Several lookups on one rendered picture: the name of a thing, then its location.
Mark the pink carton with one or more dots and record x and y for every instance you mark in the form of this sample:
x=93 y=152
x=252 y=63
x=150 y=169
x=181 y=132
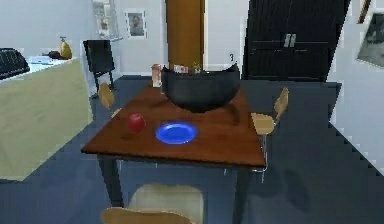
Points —
x=156 y=75

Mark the tan wooden chair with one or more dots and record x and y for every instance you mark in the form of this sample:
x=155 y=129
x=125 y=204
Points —
x=107 y=96
x=268 y=120
x=143 y=216

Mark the large black bowl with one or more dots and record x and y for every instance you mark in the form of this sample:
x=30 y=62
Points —
x=200 y=90

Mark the small pink box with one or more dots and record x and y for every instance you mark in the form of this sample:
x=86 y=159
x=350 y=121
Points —
x=181 y=69

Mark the orange wooden door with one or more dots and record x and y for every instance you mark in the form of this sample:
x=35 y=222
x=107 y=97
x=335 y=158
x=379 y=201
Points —
x=185 y=33

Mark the brown wooden dining table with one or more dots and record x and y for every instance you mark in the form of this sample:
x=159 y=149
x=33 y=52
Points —
x=213 y=140

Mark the small green plant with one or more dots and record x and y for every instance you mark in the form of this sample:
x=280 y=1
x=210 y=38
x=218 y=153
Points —
x=197 y=68

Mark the brown picture frame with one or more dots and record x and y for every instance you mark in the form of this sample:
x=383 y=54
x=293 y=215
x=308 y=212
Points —
x=364 y=10

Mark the framed grey picture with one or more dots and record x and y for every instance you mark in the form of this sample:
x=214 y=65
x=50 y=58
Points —
x=373 y=41

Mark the blue plate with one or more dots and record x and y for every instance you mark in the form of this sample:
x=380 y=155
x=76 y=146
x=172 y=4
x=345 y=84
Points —
x=176 y=133

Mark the yellow spray bottle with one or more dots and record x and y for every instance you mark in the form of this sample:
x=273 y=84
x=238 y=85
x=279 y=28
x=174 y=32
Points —
x=65 y=50

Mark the cream counter cabinet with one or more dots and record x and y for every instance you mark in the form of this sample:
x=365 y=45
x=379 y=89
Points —
x=40 y=116

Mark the framed portrait picture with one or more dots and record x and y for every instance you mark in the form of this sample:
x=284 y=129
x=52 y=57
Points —
x=136 y=24

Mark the pale wall poster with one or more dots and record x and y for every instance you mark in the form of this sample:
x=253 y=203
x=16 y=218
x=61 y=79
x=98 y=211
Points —
x=106 y=18

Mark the black dish rack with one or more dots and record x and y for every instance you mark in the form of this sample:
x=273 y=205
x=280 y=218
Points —
x=11 y=62

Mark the black chair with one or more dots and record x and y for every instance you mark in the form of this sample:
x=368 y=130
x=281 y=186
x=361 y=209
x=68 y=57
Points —
x=99 y=58

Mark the red apple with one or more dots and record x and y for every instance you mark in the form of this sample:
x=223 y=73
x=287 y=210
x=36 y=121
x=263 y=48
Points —
x=135 y=122

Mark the dark brown object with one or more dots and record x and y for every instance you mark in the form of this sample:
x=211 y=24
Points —
x=55 y=55

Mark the black cabinet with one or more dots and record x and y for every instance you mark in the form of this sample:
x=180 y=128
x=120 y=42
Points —
x=293 y=40

